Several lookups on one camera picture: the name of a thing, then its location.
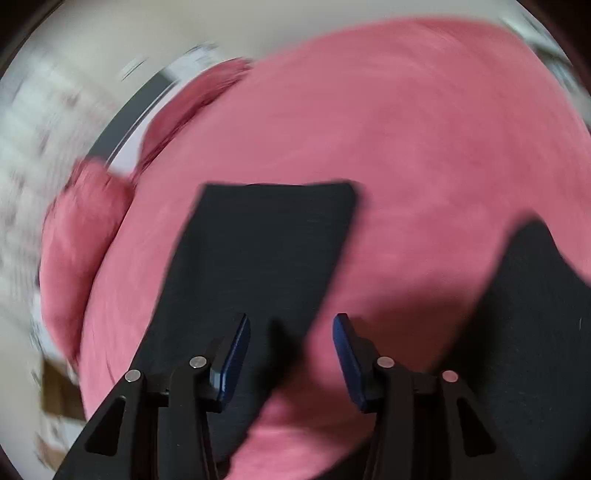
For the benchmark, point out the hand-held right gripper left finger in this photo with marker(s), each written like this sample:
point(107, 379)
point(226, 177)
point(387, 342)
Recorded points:
point(233, 364)

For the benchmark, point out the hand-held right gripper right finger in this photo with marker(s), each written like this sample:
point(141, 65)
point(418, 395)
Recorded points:
point(347, 364)

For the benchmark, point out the black garment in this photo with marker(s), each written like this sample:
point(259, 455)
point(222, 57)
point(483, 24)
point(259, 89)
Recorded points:
point(258, 258)

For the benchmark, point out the brown cardboard box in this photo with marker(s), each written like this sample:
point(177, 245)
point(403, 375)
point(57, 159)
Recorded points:
point(60, 392)

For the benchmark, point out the pink pillow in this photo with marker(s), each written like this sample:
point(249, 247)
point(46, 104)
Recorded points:
point(78, 240)

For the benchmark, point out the pink plush blanket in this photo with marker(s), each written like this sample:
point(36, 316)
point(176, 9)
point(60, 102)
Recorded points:
point(415, 152)

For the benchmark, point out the white floral bedding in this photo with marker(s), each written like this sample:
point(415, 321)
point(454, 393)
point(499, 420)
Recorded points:
point(32, 152)

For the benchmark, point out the dark grey bed frame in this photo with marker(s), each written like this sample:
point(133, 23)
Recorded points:
point(124, 124)

